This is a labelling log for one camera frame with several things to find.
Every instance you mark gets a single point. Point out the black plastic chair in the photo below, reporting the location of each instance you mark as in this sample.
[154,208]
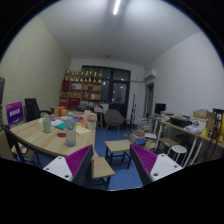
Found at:
[10,136]

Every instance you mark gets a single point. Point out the low wooden stool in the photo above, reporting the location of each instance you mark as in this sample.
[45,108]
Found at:
[101,167]

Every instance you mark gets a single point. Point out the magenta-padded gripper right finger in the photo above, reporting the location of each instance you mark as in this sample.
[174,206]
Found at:
[163,165]

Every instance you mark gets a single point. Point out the long ceiling light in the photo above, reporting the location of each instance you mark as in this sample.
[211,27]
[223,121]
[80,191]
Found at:
[116,7]

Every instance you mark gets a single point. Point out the pile of books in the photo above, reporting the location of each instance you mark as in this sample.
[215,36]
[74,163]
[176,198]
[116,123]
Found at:
[144,126]

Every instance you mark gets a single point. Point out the purple sign board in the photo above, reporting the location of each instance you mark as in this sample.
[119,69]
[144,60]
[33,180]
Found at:
[14,113]

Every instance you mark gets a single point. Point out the white wall air conditioner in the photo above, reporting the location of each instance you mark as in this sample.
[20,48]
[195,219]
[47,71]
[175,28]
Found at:
[150,74]

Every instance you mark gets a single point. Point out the grey-green armchair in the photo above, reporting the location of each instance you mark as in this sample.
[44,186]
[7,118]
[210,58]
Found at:
[114,117]

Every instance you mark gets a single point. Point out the wooden shelf unit with trophies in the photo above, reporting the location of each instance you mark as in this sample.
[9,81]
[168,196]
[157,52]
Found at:
[83,93]

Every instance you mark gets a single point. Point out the pink flowers in white pot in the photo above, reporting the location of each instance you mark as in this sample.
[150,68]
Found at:
[90,121]

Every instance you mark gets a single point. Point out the pale green cup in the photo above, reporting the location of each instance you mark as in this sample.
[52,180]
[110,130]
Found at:
[47,125]

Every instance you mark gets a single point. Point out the white-legged wooden side desk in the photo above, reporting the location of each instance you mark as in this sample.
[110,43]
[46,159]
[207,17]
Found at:
[186,130]

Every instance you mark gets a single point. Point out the clear plastic water bottle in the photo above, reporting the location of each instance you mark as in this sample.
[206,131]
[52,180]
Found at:
[70,131]

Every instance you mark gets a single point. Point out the teal book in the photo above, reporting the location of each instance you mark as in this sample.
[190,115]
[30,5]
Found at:
[61,126]

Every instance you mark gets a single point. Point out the flat round red coaster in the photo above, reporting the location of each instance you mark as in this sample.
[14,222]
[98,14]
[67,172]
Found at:
[61,135]

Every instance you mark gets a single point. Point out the yellow paper envelope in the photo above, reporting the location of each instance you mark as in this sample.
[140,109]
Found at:
[82,129]

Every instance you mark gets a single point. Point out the black mesh office chair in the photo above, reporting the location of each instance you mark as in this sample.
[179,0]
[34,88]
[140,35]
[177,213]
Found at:
[31,108]

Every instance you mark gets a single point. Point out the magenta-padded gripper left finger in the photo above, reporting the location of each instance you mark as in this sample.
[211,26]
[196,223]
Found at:
[60,166]

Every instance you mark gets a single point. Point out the dark glass door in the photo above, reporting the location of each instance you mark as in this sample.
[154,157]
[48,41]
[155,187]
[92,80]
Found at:
[119,91]

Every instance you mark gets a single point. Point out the white round stool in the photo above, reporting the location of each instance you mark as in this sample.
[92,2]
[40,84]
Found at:
[177,149]

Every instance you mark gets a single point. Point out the wooden stool with dark legs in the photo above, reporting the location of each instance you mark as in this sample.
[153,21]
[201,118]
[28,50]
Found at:
[167,142]

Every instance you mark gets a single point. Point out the yellow gift box red ribbon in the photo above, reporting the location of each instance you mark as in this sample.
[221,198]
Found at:
[60,112]

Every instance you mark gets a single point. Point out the black tripod stand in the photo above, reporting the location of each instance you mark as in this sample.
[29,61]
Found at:
[133,110]

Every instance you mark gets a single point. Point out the black computer monitor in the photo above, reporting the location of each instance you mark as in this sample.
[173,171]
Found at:
[160,108]

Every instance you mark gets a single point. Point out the small square wooden table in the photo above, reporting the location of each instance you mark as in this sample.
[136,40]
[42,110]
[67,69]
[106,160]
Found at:
[117,145]

